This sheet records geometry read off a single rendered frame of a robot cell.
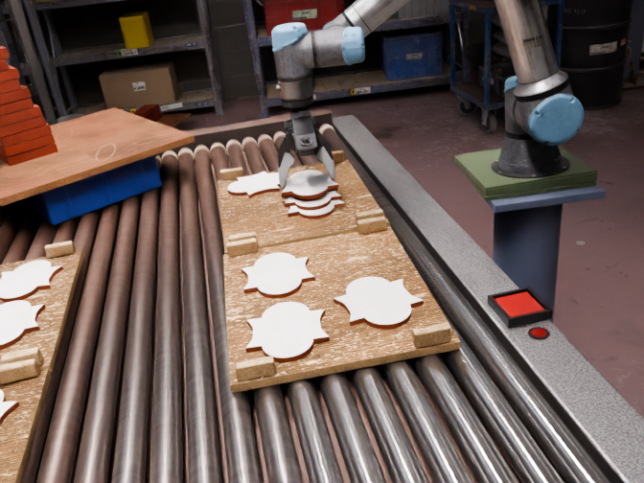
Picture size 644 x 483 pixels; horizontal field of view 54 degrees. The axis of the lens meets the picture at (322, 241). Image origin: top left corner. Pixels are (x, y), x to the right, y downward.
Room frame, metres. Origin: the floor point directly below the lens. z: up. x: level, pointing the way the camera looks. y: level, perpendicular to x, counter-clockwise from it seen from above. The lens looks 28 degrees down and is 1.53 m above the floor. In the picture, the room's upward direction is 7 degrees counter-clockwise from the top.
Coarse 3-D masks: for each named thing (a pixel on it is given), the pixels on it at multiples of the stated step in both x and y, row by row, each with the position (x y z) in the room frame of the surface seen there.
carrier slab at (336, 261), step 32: (224, 256) 1.12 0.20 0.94; (256, 256) 1.11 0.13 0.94; (320, 256) 1.07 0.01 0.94; (352, 256) 1.06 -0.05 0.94; (384, 256) 1.04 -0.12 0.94; (320, 288) 0.96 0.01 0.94; (416, 288) 0.92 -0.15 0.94; (416, 320) 0.83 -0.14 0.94; (256, 352) 0.79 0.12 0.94; (320, 352) 0.77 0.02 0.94; (352, 352) 0.77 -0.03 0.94; (384, 352) 0.76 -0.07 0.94; (416, 352) 0.75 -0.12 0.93; (256, 384) 0.73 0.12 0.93
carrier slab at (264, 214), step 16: (288, 176) 1.51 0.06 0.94; (336, 176) 1.47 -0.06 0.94; (352, 176) 1.46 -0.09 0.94; (224, 192) 1.46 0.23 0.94; (272, 192) 1.42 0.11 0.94; (352, 192) 1.36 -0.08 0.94; (368, 192) 1.35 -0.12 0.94; (224, 208) 1.36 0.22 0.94; (240, 208) 1.35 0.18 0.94; (256, 208) 1.34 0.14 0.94; (272, 208) 1.33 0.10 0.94; (288, 208) 1.32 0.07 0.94; (336, 208) 1.28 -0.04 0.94; (352, 208) 1.27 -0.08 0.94; (368, 208) 1.26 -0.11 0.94; (224, 224) 1.27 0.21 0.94; (240, 224) 1.26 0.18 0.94; (256, 224) 1.25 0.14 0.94; (272, 224) 1.24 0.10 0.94; (288, 224) 1.23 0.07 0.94; (304, 224) 1.22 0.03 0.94; (320, 224) 1.21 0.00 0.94; (336, 224) 1.20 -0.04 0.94; (352, 224) 1.19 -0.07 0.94; (224, 240) 1.19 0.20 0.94; (272, 240) 1.17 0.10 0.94; (288, 240) 1.16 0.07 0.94; (304, 240) 1.16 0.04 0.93
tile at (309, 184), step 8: (296, 176) 1.40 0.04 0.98; (304, 176) 1.40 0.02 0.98; (312, 176) 1.39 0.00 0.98; (320, 176) 1.38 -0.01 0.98; (328, 176) 1.38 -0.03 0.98; (288, 184) 1.36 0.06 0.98; (296, 184) 1.35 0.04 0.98; (304, 184) 1.35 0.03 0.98; (312, 184) 1.34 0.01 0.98; (320, 184) 1.34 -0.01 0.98; (328, 184) 1.33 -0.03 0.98; (336, 184) 1.33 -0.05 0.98; (288, 192) 1.32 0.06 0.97; (296, 192) 1.31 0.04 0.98; (304, 192) 1.30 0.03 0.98; (312, 192) 1.30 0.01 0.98; (320, 192) 1.29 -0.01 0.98
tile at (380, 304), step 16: (352, 288) 0.93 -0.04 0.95; (368, 288) 0.92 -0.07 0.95; (384, 288) 0.91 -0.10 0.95; (400, 288) 0.91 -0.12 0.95; (352, 304) 0.88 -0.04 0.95; (368, 304) 0.87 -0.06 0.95; (384, 304) 0.87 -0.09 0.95; (400, 304) 0.86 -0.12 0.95; (416, 304) 0.86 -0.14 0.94; (352, 320) 0.83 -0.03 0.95; (368, 320) 0.83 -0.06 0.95; (384, 320) 0.82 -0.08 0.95; (400, 320) 0.82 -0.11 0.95
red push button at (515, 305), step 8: (504, 296) 0.87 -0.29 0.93; (512, 296) 0.87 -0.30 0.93; (520, 296) 0.87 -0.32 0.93; (528, 296) 0.87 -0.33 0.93; (504, 304) 0.85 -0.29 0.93; (512, 304) 0.85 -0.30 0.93; (520, 304) 0.85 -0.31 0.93; (528, 304) 0.84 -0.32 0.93; (536, 304) 0.84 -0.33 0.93; (512, 312) 0.83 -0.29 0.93; (520, 312) 0.82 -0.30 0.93; (528, 312) 0.82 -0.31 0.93
